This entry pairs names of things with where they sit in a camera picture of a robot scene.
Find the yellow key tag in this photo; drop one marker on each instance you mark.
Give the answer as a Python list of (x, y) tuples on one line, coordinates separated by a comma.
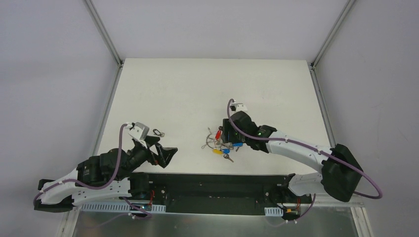
[(217, 152)]

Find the large silver keyring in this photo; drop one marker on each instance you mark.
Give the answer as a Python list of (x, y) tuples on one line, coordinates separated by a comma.
[(211, 142)]

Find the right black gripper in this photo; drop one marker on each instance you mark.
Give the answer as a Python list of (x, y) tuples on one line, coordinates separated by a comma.
[(227, 131)]

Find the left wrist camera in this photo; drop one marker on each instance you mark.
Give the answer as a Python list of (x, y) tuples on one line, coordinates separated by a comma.
[(138, 131)]

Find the red key tag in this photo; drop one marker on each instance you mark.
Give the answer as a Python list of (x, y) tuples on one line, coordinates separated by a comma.
[(218, 135)]

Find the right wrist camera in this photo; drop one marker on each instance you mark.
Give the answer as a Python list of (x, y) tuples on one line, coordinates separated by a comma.
[(236, 107)]

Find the black tag key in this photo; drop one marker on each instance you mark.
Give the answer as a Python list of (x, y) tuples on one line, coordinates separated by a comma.
[(158, 133)]

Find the blue tag key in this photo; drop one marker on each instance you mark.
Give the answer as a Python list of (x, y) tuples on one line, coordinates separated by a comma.
[(236, 146)]

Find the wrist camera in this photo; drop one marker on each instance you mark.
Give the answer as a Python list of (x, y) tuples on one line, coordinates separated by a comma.
[(236, 107), (138, 131)]

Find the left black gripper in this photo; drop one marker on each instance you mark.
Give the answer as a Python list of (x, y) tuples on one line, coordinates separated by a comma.
[(154, 150)]

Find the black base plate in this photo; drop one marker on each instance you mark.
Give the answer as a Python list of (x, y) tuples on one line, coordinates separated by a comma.
[(213, 193)]

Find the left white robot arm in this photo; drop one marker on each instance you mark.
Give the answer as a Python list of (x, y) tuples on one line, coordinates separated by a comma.
[(108, 175)]

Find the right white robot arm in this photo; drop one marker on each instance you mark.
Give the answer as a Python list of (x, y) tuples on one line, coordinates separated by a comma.
[(336, 168)]

